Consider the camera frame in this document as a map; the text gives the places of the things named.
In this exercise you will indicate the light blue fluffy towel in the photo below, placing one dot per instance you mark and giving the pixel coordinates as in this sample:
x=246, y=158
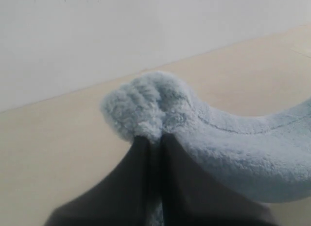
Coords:
x=266, y=158

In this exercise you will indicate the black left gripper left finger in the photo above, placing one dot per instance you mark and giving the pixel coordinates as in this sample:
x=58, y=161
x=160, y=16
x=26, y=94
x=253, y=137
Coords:
x=127, y=196

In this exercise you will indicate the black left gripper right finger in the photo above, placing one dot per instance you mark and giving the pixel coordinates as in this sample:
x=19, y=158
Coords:
x=192, y=197

